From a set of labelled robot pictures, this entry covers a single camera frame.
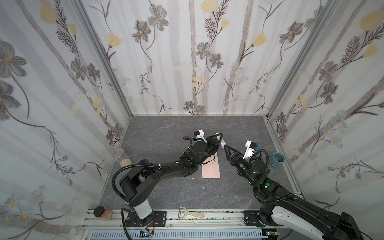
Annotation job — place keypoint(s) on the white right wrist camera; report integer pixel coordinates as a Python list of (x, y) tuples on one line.
[(251, 149)]

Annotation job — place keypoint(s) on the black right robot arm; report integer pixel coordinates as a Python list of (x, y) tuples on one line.
[(283, 208)]

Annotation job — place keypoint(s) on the cream vegetable peeler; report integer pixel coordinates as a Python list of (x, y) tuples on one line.
[(184, 212)]

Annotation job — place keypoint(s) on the amber jar with black lid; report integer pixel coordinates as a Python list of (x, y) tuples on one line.
[(103, 213)]

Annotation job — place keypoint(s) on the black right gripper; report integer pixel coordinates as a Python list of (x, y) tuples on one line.
[(235, 156)]

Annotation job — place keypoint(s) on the white glue stick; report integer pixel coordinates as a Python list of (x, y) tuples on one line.
[(221, 141)]

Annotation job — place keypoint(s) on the aluminium mounting rail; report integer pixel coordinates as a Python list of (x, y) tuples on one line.
[(223, 224)]

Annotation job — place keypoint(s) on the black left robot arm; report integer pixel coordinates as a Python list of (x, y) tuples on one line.
[(134, 183)]

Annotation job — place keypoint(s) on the teal ceramic cup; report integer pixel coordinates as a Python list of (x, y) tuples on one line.
[(277, 160)]

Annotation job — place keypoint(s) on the pink paper envelope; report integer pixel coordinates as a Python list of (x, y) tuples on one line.
[(210, 168)]

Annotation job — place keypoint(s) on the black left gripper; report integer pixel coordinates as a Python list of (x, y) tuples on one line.
[(210, 144)]

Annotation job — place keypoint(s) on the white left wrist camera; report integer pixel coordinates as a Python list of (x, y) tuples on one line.
[(199, 136)]

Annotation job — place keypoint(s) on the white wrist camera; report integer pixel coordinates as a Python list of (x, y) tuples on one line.
[(251, 149), (199, 136)]

